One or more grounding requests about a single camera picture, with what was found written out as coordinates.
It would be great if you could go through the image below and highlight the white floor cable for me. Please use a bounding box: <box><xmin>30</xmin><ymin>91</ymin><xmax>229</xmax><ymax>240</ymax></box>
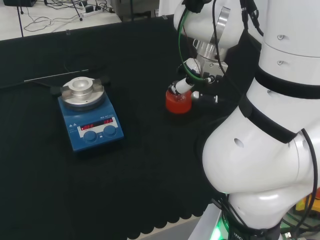
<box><xmin>24</xmin><ymin>9</ymin><xmax>84</xmax><ymax>33</ymax></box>

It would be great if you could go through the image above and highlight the thin steel probe rod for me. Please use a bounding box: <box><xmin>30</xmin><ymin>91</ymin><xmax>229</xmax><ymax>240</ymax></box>
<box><xmin>23</xmin><ymin>69</ymin><xmax>90</xmax><ymax>82</ymax></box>

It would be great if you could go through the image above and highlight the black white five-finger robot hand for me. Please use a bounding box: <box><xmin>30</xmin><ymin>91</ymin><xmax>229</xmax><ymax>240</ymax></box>
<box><xmin>168</xmin><ymin>57</ymin><xmax>230</xmax><ymax>106</ymax></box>

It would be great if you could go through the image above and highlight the black tripod pole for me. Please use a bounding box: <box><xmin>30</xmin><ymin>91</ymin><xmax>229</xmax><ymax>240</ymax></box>
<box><xmin>17</xmin><ymin>0</ymin><xmax>25</xmax><ymax>38</ymax></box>

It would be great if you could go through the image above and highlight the grey metal cabinet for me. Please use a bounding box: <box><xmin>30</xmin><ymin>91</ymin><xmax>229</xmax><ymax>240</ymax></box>
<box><xmin>111</xmin><ymin>0</ymin><xmax>161</xmax><ymax>22</ymax></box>

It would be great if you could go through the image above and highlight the red flask ring stand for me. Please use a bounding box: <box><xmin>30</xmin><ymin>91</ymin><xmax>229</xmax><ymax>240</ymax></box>
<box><xmin>164</xmin><ymin>89</ymin><xmax>193</xmax><ymax>115</ymax></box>

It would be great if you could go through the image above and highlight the blue-base heater with steel block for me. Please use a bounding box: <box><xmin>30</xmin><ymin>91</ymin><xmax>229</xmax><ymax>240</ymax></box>
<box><xmin>50</xmin><ymin>76</ymin><xmax>125</xmax><ymax>154</ymax></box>

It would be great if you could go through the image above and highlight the white power strip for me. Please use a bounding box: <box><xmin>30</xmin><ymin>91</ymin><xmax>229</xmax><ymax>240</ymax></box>
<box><xmin>80</xmin><ymin>9</ymin><xmax>104</xmax><ymax>18</ymax></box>

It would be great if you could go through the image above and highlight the yellow stop button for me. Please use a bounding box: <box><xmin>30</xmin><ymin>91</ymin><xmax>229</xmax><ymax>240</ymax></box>
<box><xmin>295</xmin><ymin>194</ymin><xmax>320</xmax><ymax>215</ymax></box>

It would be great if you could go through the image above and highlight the black tripod leg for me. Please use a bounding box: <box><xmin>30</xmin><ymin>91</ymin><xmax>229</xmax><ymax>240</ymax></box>
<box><xmin>71</xmin><ymin>0</ymin><xmax>84</xmax><ymax>21</ymax></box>

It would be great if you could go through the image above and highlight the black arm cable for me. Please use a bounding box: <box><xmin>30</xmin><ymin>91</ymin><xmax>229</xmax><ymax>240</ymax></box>
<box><xmin>211</xmin><ymin>0</ymin><xmax>227</xmax><ymax>75</ymax></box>

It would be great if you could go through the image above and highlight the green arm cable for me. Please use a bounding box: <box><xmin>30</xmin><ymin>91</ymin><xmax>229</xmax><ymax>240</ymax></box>
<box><xmin>177</xmin><ymin>6</ymin><xmax>209</xmax><ymax>82</ymax></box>

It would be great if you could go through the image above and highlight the clear glass round-bottom flask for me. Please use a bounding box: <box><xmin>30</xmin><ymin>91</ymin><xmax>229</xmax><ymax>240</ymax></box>
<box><xmin>172</xmin><ymin>91</ymin><xmax>187</xmax><ymax>102</ymax></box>

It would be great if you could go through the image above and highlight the black bench cloth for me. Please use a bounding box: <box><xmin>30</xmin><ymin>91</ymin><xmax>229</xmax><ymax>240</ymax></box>
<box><xmin>0</xmin><ymin>13</ymin><xmax>262</xmax><ymax>240</ymax></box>

